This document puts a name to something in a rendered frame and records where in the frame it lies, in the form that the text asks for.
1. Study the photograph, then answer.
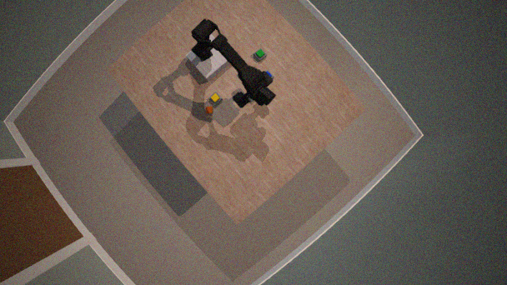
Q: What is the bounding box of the green button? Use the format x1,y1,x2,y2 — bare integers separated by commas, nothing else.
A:
253,48,267,61

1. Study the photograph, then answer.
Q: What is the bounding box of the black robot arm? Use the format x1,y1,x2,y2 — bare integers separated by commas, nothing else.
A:
191,18,276,106

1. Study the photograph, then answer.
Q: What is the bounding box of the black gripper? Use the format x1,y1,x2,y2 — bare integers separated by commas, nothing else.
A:
233,71,273,108

